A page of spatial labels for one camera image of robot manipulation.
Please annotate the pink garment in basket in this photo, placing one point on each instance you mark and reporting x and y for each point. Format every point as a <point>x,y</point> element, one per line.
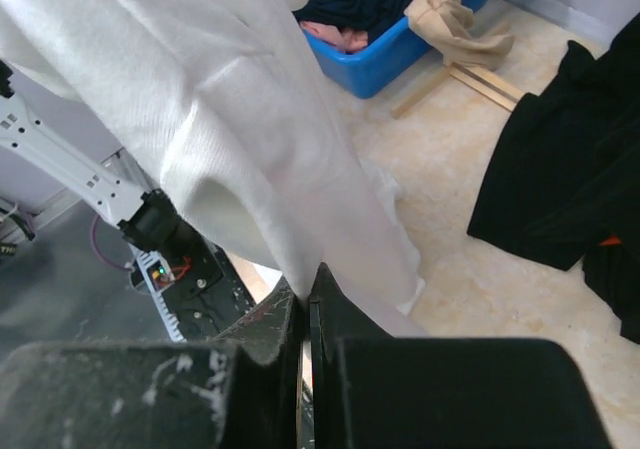
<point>340,34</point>

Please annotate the orange hanging shirt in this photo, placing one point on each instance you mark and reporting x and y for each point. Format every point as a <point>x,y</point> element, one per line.
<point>611,241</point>

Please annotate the wooden clothes rack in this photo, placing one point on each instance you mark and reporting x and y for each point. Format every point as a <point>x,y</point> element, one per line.
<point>483,81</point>

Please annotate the white t shirt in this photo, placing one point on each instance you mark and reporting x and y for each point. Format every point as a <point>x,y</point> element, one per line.
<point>223,104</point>

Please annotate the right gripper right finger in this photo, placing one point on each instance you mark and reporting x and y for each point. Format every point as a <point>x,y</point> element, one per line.
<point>374,390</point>

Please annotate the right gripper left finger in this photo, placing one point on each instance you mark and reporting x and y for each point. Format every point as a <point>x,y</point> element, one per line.
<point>240,389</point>

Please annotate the beige garment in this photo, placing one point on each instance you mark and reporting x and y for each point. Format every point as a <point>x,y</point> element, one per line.
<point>445,24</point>

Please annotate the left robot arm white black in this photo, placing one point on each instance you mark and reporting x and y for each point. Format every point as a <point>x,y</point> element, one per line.
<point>146,218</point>

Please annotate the black printed hanging shirt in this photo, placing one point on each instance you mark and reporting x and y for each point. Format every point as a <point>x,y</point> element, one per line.
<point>564,174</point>

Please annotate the blue plastic basket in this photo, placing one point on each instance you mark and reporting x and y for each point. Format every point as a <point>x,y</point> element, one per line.
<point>362,45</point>

